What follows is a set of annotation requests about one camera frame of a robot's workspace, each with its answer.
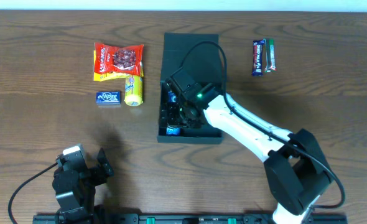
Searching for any blue oreo cookie pack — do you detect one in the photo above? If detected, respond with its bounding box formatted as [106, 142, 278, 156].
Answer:
[166, 91, 180, 136]

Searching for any dark green box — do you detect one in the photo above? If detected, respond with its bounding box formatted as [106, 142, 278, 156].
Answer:
[157, 33, 223, 144]

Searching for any yellow candy bag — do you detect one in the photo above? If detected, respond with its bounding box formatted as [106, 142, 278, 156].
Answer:
[93, 50, 144, 82]

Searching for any red candy bag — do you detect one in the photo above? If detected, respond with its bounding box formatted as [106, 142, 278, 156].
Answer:
[93, 43, 144, 76]

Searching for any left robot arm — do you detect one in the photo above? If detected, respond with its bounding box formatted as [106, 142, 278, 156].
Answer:
[52, 144, 114, 223]

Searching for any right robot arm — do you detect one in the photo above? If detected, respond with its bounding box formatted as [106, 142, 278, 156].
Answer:
[164, 81, 336, 223]

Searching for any yellow candy roll tube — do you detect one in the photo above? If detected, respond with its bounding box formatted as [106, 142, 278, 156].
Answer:
[124, 75, 143, 106]

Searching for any blue eclipse mint tin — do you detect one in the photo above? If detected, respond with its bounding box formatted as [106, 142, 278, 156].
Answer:
[96, 91, 121, 105]

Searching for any purple dairy milk bar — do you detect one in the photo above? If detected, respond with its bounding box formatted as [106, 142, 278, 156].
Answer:
[252, 40, 264, 77]

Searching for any green chocolate bar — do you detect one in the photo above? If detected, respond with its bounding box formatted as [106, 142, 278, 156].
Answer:
[264, 39, 276, 72]

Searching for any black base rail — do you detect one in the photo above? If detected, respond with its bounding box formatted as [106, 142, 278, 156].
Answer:
[32, 212, 348, 224]

